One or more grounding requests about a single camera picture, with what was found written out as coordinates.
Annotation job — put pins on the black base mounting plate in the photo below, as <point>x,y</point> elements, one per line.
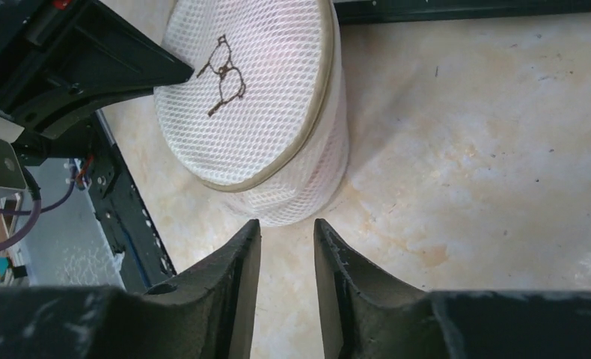
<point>137,251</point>

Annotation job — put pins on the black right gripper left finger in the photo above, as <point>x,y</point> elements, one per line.
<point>206,311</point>

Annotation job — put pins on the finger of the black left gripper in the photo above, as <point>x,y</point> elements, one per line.
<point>122,64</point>

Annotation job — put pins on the black and white chessboard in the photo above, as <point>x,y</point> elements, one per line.
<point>388,11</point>

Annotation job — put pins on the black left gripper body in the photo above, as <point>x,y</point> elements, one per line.
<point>27,30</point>

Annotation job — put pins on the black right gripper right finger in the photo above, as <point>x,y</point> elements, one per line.
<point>365,312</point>

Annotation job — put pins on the white mesh laundry bag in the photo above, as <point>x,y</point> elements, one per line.
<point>262,121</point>

